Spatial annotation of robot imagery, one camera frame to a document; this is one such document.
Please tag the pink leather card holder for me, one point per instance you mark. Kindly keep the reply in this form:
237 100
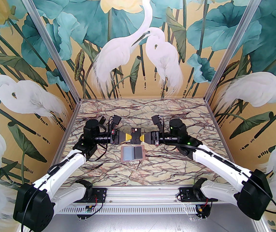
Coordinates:
127 155

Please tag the perforated metal tray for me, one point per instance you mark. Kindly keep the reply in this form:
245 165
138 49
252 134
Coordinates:
140 209

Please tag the small green circuit board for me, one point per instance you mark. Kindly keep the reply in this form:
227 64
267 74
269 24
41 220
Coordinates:
88 209

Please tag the aluminium table side rail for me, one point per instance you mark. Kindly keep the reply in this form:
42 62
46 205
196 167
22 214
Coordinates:
65 134
221 134

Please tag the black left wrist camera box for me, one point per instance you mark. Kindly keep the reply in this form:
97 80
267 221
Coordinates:
116 119

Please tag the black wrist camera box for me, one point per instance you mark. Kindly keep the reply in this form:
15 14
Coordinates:
157 122
116 119

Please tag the aluminium frame post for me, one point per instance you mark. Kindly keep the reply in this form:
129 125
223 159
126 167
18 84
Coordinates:
234 42
50 42

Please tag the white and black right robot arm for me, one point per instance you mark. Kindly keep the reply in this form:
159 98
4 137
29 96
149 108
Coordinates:
215 163

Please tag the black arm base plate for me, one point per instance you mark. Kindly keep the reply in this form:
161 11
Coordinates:
101 193
185 194

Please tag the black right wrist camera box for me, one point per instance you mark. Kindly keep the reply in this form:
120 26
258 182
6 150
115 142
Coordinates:
157 122

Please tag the thin aluminium table rail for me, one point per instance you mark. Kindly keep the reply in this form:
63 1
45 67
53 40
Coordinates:
142 99

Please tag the grey metal base panel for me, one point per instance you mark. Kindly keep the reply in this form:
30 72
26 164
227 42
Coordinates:
140 223

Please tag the wide aluminium frame rail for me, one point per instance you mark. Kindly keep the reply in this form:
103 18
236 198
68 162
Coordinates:
140 194

